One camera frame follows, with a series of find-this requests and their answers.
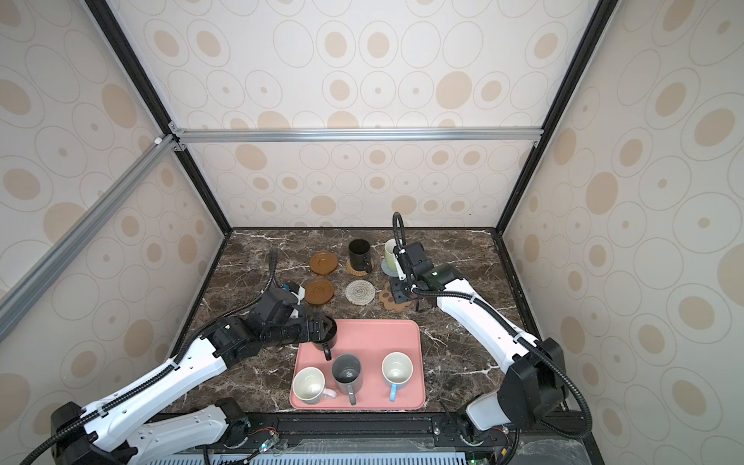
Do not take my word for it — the cork paw coaster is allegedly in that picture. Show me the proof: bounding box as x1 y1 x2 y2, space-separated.
379 288 413 313

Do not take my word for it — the green mug white inside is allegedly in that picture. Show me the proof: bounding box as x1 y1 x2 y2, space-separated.
384 238 398 269

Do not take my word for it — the blue woven coaster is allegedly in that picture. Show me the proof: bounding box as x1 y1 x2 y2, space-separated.
381 261 399 279

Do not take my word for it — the multicolour woven coaster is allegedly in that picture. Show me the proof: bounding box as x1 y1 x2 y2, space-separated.
345 280 376 306

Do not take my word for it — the woven rattan coaster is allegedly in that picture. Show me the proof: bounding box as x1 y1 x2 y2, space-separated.
346 260 368 277

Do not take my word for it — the brown wooden coaster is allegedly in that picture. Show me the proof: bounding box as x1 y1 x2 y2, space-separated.
309 251 338 276
303 278 334 305

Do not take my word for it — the black mug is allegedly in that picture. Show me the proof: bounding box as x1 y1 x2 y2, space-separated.
313 317 338 360
348 238 372 274

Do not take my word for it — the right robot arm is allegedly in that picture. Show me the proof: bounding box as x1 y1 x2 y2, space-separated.
391 211 593 441

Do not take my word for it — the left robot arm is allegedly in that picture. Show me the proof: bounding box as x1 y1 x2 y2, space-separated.
24 275 333 464

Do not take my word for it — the pink plastic tray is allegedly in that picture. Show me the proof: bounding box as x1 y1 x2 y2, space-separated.
290 320 426 411

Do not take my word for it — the grey mug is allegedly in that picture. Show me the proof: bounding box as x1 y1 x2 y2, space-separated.
331 354 362 406

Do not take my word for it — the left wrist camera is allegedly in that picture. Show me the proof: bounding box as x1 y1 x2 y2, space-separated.
283 282 305 303

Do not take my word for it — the white mug pink handle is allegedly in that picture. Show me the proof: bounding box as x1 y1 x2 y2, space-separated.
292 367 337 405

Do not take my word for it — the white mug blue handle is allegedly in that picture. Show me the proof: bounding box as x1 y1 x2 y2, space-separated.
382 352 414 402

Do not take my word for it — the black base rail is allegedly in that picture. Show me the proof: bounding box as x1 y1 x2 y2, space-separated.
183 412 603 464

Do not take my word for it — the horizontal aluminium frame bar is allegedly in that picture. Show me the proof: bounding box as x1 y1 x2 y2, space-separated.
176 126 544 143

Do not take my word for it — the left aluminium frame bar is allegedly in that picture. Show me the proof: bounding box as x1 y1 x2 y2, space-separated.
1 135 176 338

